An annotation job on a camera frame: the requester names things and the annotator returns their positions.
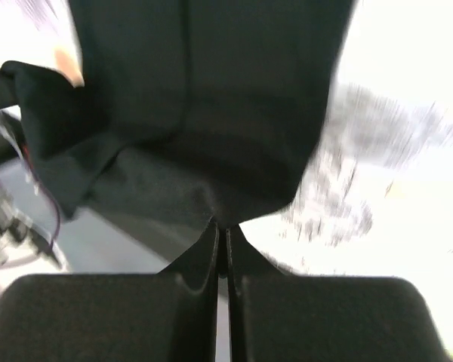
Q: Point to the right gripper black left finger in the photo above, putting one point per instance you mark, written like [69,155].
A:
[169,316]

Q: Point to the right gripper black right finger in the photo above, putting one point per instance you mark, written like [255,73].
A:
[277,317]

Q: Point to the black t-shirt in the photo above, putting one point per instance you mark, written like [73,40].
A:
[190,110]

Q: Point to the floral patterned table cover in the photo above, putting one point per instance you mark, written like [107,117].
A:
[376,196]

